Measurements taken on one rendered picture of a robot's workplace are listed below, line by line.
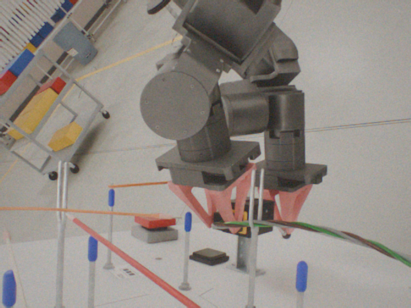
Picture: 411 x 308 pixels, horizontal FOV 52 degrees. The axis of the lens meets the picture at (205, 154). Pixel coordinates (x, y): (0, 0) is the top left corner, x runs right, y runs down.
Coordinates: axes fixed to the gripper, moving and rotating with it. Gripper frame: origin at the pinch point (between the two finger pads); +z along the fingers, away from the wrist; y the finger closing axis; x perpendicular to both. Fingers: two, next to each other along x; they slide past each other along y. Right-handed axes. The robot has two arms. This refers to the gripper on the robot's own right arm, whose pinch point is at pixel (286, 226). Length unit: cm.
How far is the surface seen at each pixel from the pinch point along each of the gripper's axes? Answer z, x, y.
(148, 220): -1.1, -10.6, -18.1
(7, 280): -11.8, -41.8, 4.3
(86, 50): -66, 378, -570
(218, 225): -7.4, -19.6, 2.9
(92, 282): -6.9, -33.7, 0.5
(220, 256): 1.6, -10.5, -4.4
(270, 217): -4.3, -7.7, 2.0
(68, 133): 32, 184, -345
